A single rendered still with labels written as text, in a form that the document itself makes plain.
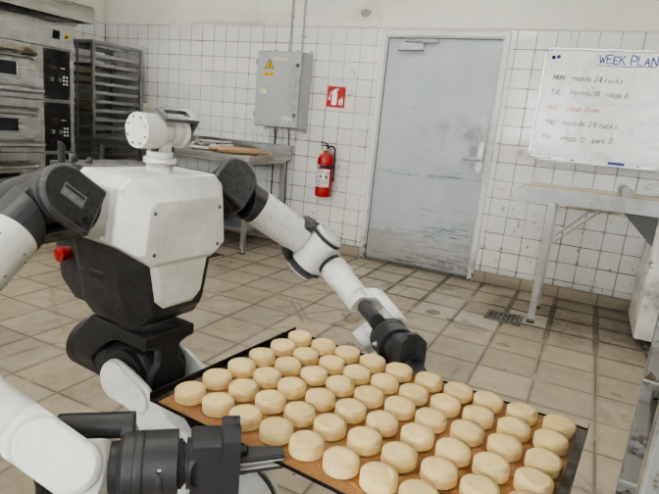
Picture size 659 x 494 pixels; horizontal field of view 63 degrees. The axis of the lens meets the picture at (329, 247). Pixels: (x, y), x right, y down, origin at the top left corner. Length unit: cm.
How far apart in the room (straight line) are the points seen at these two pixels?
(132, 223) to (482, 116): 410
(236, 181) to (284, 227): 17
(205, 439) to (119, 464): 11
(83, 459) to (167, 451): 10
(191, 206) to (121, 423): 46
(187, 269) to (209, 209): 13
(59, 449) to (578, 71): 446
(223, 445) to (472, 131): 433
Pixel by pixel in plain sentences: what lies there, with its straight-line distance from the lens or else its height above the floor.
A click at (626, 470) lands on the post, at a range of 107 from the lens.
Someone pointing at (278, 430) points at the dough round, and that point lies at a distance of 82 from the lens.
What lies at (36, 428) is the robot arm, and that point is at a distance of 76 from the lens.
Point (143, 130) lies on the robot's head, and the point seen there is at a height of 119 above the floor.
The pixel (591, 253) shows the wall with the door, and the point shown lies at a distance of 481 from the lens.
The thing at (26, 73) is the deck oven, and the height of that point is 140.
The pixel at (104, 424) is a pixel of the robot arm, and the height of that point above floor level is 83.
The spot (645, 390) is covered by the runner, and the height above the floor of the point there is 87.
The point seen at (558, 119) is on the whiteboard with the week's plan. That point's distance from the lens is 474.
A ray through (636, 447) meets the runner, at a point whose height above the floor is 77.
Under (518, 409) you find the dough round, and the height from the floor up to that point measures 80.
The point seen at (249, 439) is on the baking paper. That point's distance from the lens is 83.
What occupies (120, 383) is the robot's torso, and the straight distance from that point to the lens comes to 120.
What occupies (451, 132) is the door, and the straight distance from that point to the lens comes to 491.
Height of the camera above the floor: 123
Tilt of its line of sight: 13 degrees down
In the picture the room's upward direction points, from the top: 5 degrees clockwise
